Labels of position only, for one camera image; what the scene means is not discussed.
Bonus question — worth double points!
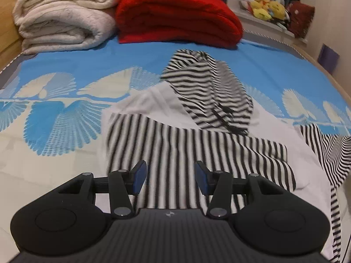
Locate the white folded blanket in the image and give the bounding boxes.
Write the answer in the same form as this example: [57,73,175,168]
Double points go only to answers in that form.
[13,0,124,55]

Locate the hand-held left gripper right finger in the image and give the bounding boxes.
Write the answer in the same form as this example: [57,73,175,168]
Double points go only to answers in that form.
[194,161,287,220]

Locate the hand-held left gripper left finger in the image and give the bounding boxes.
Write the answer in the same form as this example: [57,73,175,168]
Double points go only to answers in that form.
[56,160,148,220]

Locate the white window sill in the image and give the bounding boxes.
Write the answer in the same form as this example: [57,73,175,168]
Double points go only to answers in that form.
[227,1,308,48]

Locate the dark red plush cushion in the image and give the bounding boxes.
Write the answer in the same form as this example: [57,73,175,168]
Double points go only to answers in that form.
[287,1,315,39]

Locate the yellow round plush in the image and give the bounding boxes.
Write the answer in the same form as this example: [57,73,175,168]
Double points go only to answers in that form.
[265,0,287,20]

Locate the red folded blanket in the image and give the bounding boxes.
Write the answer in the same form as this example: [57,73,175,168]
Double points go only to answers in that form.
[115,0,244,50]

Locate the yellow duck plush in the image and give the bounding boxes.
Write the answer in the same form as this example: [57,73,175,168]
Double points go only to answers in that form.
[248,0,273,21]

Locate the blue cream printed bedsheet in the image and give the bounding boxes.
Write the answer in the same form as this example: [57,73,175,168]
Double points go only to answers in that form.
[0,30,351,263]

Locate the white shirt with striped panel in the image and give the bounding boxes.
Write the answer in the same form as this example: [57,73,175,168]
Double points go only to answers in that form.
[101,82,333,263]

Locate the black white fine-striped garment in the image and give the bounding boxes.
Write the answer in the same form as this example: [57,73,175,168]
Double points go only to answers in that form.
[298,123,351,263]
[160,49,254,136]

